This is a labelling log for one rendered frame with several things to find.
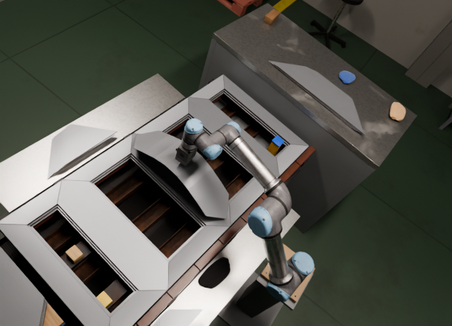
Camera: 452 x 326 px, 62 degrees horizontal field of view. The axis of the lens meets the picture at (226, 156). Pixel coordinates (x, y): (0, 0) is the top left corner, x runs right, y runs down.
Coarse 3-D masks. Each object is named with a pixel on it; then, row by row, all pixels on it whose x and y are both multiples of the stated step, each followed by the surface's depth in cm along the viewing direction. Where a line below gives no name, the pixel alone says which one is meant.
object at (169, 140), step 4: (168, 136) 198; (172, 136) 197; (160, 140) 196; (164, 140) 195; (168, 140) 195; (172, 140) 194; (176, 140) 194; (156, 144) 194; (160, 144) 193; (164, 144) 193; (168, 144) 192; (172, 144) 192; (152, 148) 191; (156, 148) 191; (160, 148) 191; (164, 148) 190; (144, 152) 189; (148, 152) 189; (152, 152) 189; (156, 152) 188; (160, 152) 188; (152, 156) 186; (156, 156) 186
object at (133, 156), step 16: (288, 144) 232; (128, 160) 201; (144, 160) 199; (160, 176) 197; (176, 176) 199; (176, 192) 194; (192, 208) 191; (32, 224) 169; (208, 224) 189; (224, 224) 191
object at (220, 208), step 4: (228, 196) 193; (224, 200) 191; (228, 200) 192; (220, 204) 189; (224, 204) 191; (216, 208) 188; (220, 208) 189; (224, 208) 190; (212, 212) 186; (216, 212) 187; (220, 212) 189; (224, 212) 190; (212, 216) 186; (216, 216) 187; (220, 216) 188
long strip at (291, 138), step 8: (224, 80) 246; (232, 88) 244; (240, 96) 242; (248, 96) 244; (248, 104) 240; (256, 104) 242; (256, 112) 238; (264, 112) 240; (264, 120) 236; (272, 120) 238; (272, 128) 234; (280, 128) 236; (288, 128) 237; (288, 136) 234; (296, 136) 235; (296, 144) 232; (304, 144) 234
